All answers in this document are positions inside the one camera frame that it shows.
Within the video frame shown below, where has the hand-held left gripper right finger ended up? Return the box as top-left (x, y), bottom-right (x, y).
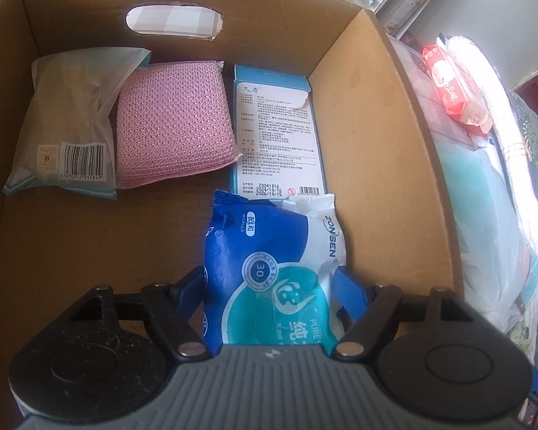
top-left (332, 265), bottom-right (466, 362)

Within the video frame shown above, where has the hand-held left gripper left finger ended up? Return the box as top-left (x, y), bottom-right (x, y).
top-left (69, 265), bottom-right (212, 362)

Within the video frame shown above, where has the blue wet wipes packet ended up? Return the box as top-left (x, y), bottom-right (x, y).
top-left (203, 189), bottom-right (351, 355)

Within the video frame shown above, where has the brown cardboard box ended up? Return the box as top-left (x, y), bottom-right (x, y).
top-left (0, 0), bottom-right (466, 413)

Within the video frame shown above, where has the pink sponge cloth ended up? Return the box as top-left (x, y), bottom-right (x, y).
top-left (115, 60), bottom-right (243, 190)

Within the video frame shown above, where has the light blue carton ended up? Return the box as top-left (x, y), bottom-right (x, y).
top-left (230, 64), bottom-right (329, 199)

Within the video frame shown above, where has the clear yellow tissue pack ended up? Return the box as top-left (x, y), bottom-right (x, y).
top-left (2, 47), bottom-right (153, 201)

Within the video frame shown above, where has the white printed plastic bag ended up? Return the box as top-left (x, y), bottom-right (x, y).
top-left (435, 143), bottom-right (538, 336)

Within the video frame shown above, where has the red wet wipes pack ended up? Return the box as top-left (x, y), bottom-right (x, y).
top-left (420, 36), bottom-right (494, 135)

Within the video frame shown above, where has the dark floral quilt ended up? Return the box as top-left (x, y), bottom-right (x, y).
top-left (511, 90), bottom-right (538, 198)

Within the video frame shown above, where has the white knitted blanket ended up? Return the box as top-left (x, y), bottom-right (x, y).
top-left (446, 36), bottom-right (538, 278)

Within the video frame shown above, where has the rolled floral mat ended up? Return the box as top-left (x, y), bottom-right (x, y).
top-left (381, 0), bottom-right (460, 39)

